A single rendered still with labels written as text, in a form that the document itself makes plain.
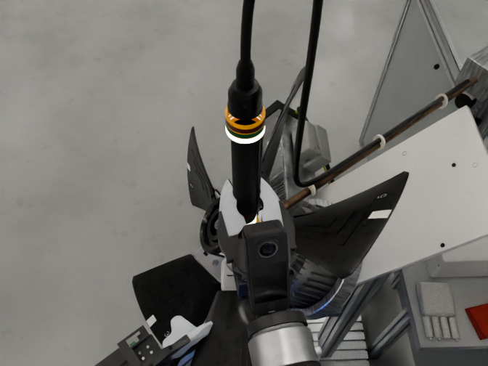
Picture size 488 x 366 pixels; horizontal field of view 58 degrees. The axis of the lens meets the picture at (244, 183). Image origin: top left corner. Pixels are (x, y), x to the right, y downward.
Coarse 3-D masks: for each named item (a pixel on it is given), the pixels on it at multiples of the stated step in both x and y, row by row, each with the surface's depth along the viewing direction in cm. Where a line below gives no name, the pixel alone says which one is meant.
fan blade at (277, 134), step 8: (296, 80) 89; (296, 88) 82; (288, 104) 83; (280, 120) 84; (280, 128) 93; (272, 136) 85; (280, 136) 97; (272, 144) 89; (264, 152) 86; (272, 152) 93; (264, 160) 88; (272, 160) 96; (264, 168) 91
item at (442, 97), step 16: (320, 0) 41; (320, 16) 43; (240, 48) 40; (304, 80) 50; (304, 96) 52; (448, 96) 84; (304, 112) 54; (400, 128) 80; (368, 144) 78; (384, 144) 78; (352, 160) 76; (320, 176) 73
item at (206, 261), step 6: (198, 252) 95; (198, 258) 95; (204, 258) 95; (210, 258) 94; (216, 258) 94; (204, 264) 95; (210, 264) 95; (210, 270) 95; (216, 270) 95; (216, 276) 95
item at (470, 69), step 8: (472, 56) 88; (480, 56) 88; (464, 64) 89; (472, 64) 88; (480, 64) 87; (464, 72) 90; (472, 72) 89; (480, 72) 87; (456, 80) 93; (464, 80) 91; (480, 80) 88; (472, 88) 91; (480, 88) 89; (480, 96) 90
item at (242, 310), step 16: (224, 304) 81; (240, 304) 81; (208, 320) 80; (224, 320) 80; (240, 320) 80; (208, 336) 79; (224, 336) 78; (240, 336) 78; (208, 352) 78; (224, 352) 77; (240, 352) 77
